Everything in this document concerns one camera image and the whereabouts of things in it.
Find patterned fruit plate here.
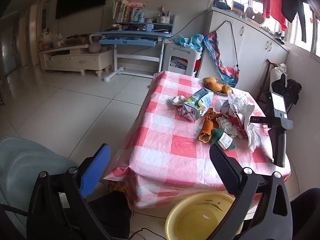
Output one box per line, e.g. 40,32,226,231
203,79,233,97

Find red white snack wrapper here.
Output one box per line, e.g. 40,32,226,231
229,106,250,138

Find white cabinet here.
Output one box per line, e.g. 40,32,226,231
197,6,289,103

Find grey plastic chair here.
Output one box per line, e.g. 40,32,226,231
0,136,78,205

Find milk carton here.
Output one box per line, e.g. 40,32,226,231
181,88,214,122

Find person's leg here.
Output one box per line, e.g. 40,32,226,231
89,190,132,239
290,187,320,240

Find person's left leg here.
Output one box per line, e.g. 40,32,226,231
89,190,132,239

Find plastic bags on cabinet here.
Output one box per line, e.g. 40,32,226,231
40,30,63,50

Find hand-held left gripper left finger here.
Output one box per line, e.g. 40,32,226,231
26,143,112,240

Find orange peel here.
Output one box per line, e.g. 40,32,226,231
199,117,215,143
203,107,223,120

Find black folded stroller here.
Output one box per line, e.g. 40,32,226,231
271,74,302,110

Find person's right leg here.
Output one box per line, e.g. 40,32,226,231
290,187,320,240

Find colourful printed tote bag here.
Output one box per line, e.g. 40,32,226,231
204,21,241,88

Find dark shoe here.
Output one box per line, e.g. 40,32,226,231
212,0,232,10

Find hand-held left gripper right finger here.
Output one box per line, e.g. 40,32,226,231
209,142,293,240

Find black cable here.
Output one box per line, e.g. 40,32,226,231
126,227,167,240

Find wooden folding chair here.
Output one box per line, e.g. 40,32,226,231
257,59,278,105

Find yellow patterned cloth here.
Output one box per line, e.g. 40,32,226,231
107,180,128,196

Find brown round plush toy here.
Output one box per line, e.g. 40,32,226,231
245,6,265,24

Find white tissue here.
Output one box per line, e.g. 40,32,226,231
246,124,262,153
216,117,238,138
168,95,187,106

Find pink kettlebell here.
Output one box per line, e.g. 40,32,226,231
89,34,102,53

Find black hanging garment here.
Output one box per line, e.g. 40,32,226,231
260,0,308,43

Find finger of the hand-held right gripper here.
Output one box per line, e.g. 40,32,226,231
250,116,271,125

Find red hanging garment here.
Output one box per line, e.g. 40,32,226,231
262,0,288,30

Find row of books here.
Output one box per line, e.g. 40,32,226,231
112,0,133,23

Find green yarn skein white label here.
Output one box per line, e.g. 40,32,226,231
210,128,237,151

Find white plastic stool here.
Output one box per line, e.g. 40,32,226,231
164,44,202,77

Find white pen holder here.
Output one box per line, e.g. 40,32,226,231
157,5,172,23

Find yellow plastic basin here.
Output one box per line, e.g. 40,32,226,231
164,193,244,240

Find blue plastic bag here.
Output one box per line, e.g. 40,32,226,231
174,34,208,52

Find red white checkered tablecloth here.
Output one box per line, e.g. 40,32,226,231
103,71,292,209

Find cream television cabinet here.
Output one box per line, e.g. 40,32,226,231
39,42,113,77

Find white sack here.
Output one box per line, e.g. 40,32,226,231
271,64,288,83

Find blue study desk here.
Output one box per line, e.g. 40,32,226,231
94,14,177,82

